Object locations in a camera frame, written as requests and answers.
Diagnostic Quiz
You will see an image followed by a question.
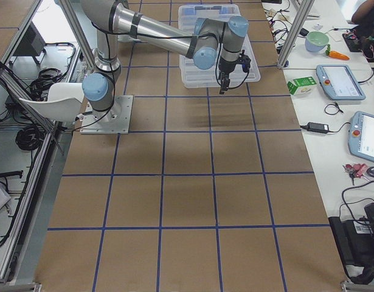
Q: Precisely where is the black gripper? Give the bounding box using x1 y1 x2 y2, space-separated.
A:
218 50 251 94

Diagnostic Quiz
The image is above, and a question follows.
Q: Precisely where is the clear plastic box lid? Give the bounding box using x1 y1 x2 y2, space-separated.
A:
178 4 260 88

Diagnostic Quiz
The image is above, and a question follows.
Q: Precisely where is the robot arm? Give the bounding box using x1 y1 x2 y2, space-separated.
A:
80 1 251 94

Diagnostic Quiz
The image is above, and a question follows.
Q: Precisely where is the green white carton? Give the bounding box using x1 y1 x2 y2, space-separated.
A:
287 76 317 96

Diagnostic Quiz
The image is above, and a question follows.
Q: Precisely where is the green bowl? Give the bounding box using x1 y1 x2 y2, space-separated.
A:
305 31 330 52

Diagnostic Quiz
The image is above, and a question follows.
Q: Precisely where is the black power adapter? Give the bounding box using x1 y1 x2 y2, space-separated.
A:
300 122 330 134

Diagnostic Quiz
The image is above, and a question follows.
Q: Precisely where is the toy carrot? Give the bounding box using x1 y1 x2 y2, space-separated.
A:
325 44 350 61

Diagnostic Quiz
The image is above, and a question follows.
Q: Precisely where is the teach pendant upper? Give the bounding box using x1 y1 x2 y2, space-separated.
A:
316 64 366 101

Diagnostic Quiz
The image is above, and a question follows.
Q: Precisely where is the teach pendant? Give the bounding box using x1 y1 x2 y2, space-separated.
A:
348 111 374 162
316 64 366 101

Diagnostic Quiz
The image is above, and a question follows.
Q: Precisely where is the teach pendant lower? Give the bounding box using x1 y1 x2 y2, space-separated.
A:
348 111 374 162

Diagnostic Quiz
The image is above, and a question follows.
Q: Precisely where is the person in background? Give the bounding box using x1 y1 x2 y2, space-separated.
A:
351 0 374 37

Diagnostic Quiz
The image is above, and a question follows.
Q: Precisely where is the red keys bunch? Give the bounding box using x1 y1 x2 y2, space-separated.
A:
343 164 368 186

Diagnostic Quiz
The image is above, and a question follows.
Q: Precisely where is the white chair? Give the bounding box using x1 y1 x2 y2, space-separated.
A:
19 83 84 122

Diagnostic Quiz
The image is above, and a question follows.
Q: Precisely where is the black device with label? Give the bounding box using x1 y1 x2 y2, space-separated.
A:
328 203 374 285

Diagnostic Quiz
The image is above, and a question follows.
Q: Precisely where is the aluminium frame post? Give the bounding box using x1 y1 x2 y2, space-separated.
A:
60 0 96 72
277 0 314 69

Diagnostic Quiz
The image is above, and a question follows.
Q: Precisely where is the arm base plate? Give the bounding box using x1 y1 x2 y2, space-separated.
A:
79 95 134 134

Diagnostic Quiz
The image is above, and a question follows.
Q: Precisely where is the aluminium frame post left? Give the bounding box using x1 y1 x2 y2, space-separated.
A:
60 0 96 72

